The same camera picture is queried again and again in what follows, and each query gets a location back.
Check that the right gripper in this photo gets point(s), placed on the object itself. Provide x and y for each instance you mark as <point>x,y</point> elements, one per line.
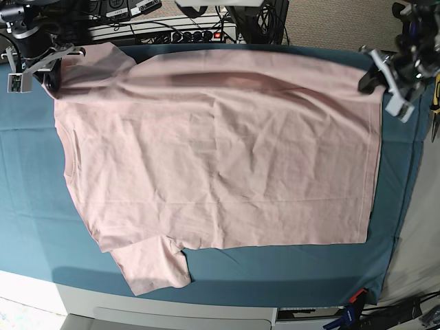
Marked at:
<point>51,77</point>

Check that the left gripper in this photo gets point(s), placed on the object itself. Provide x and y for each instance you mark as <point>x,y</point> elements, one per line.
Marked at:
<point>411,69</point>

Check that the pink T-shirt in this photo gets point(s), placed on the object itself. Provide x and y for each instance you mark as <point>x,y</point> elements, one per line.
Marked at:
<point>216,148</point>

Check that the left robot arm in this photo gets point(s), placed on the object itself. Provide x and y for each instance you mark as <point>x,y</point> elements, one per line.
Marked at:
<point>420,22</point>

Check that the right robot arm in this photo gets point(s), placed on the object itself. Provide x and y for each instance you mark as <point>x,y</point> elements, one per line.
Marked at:
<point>38,36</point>

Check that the black power strip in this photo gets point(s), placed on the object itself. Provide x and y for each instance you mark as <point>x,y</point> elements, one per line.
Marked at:
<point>186,37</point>

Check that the teal table cloth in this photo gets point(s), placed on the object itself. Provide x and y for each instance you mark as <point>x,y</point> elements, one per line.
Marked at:
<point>43,236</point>

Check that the blue clamp bottom right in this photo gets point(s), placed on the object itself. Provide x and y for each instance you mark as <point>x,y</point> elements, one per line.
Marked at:
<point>350,318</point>

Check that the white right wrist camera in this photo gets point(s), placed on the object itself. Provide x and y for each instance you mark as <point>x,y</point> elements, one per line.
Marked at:
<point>19,83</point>

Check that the yellow handled pliers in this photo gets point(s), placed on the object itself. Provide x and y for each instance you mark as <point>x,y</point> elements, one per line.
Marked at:
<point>435,107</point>

